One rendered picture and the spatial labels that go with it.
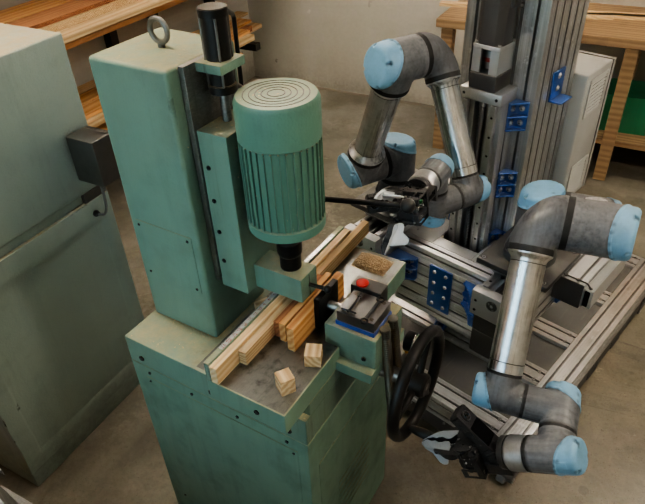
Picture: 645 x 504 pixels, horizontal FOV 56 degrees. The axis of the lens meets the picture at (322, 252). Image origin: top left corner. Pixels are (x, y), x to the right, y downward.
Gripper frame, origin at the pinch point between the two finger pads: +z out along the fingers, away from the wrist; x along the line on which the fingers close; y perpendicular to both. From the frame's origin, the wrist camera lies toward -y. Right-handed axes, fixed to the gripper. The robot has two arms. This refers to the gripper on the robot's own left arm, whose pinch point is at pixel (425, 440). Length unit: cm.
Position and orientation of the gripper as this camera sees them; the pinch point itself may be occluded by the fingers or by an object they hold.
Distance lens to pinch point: 151.4
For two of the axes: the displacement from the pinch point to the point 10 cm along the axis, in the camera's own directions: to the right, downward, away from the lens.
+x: 5.1, -5.2, 6.8
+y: 4.5, 8.4, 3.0
